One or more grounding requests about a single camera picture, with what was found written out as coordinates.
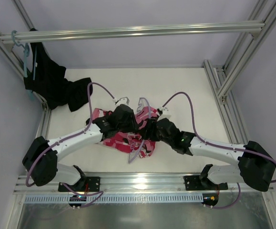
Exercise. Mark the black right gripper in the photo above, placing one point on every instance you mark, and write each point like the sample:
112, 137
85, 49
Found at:
155, 129

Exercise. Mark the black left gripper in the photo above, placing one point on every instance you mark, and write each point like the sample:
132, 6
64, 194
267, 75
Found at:
130, 119

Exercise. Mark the pink camouflage trousers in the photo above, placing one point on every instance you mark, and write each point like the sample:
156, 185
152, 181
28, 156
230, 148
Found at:
121, 141

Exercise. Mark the lilac clothes hanger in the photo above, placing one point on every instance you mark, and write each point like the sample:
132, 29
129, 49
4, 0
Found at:
142, 145

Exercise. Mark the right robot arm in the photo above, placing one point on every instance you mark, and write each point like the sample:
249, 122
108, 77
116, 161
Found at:
249, 164

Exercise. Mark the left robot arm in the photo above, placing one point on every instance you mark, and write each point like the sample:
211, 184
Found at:
42, 161

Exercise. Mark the black garment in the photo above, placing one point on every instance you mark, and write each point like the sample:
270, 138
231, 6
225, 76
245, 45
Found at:
48, 80

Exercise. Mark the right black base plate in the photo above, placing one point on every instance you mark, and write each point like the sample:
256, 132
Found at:
195, 183

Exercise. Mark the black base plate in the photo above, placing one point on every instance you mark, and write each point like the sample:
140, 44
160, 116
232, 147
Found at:
195, 183
89, 184

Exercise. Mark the slotted grey cable duct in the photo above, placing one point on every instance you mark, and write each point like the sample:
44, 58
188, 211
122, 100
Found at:
106, 198

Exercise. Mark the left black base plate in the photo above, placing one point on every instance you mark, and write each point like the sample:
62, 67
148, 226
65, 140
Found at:
89, 184

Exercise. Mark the aluminium right frame rail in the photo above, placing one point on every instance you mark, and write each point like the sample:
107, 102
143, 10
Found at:
252, 34

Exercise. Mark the aluminium hanging rail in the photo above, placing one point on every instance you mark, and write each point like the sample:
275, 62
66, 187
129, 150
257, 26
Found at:
134, 31

